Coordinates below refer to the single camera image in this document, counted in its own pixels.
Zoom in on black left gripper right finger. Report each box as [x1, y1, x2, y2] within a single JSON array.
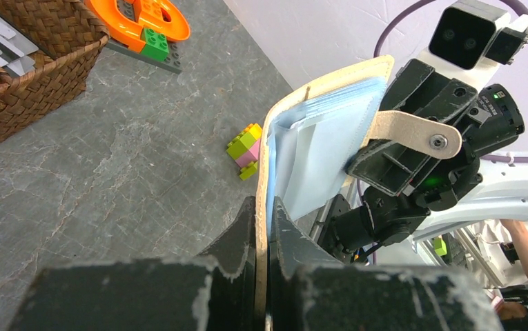
[[269, 198, 502, 330]]

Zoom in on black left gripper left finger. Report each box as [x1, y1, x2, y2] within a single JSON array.
[[9, 197, 256, 330]]

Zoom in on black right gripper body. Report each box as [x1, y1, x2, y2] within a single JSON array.
[[327, 83, 525, 263]]

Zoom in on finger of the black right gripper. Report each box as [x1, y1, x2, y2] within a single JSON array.
[[346, 59, 478, 197]]

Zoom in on beige leather card holder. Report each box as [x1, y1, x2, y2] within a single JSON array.
[[253, 54, 464, 321]]

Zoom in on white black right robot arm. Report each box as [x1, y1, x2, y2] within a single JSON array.
[[317, 59, 528, 263]]

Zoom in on silver cards in basket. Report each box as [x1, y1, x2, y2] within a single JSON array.
[[0, 17, 39, 77]]

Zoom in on person in white shirt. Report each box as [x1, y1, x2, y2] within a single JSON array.
[[461, 219, 528, 330]]

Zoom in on lime green toy brick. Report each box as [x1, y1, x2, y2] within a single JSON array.
[[226, 123, 262, 181]]

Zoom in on brown woven divided basket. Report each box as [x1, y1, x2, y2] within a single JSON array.
[[0, 0, 110, 143]]

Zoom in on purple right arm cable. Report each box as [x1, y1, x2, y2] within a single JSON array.
[[355, 0, 528, 266]]

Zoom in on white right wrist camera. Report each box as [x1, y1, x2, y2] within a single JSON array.
[[416, 1, 528, 91]]

